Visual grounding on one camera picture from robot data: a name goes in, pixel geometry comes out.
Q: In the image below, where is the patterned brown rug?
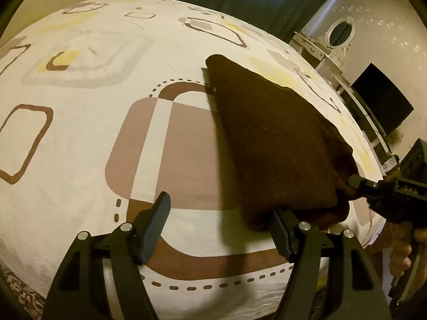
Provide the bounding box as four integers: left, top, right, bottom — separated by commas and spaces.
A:
0, 262, 49, 320

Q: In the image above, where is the oval white-framed mirror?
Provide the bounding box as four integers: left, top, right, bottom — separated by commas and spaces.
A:
327, 17, 355, 49

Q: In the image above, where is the brown cloth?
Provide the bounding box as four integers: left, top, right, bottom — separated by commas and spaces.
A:
205, 54, 360, 233

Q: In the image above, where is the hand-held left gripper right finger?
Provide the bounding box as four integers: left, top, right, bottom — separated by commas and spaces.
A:
270, 208, 392, 320

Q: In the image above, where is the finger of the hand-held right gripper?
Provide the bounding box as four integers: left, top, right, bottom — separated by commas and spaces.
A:
348, 173, 385, 201

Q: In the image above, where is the white patterned bed sheet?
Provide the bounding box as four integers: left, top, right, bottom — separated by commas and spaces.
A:
0, 0, 385, 314

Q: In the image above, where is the white vanity dresser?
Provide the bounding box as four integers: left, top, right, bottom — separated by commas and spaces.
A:
290, 17, 402, 174

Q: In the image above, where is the black flat screen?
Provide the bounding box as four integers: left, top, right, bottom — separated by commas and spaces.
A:
350, 63, 415, 138

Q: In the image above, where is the person's right hand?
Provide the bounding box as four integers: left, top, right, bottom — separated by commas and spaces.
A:
389, 222, 416, 275

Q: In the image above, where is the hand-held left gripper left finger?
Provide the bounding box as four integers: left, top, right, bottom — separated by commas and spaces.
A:
45, 191, 172, 320

